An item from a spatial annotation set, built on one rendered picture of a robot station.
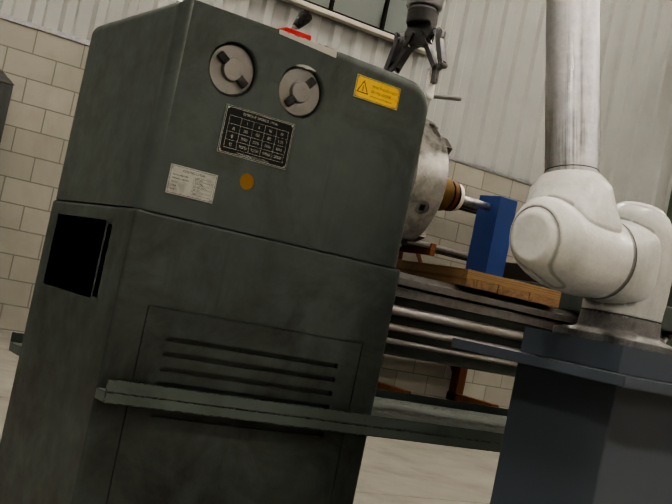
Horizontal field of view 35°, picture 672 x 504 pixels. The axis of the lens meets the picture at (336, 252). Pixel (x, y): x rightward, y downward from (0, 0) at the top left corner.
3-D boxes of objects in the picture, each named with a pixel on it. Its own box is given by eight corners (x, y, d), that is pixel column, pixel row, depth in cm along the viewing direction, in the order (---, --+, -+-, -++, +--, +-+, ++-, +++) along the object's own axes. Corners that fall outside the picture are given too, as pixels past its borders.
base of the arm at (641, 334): (696, 361, 205) (701, 333, 205) (621, 345, 192) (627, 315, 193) (622, 347, 220) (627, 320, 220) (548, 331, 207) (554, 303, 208)
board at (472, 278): (464, 286, 240) (468, 268, 240) (374, 271, 270) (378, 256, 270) (558, 308, 256) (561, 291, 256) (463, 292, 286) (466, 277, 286)
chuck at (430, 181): (407, 238, 231) (427, 99, 235) (328, 242, 257) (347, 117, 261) (438, 246, 236) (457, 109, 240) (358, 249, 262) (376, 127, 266)
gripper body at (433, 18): (446, 13, 257) (441, 50, 256) (417, 17, 262) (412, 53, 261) (429, 2, 251) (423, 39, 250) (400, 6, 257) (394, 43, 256)
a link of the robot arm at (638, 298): (679, 328, 204) (701, 217, 205) (628, 314, 192) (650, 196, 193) (608, 315, 217) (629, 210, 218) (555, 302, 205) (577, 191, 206)
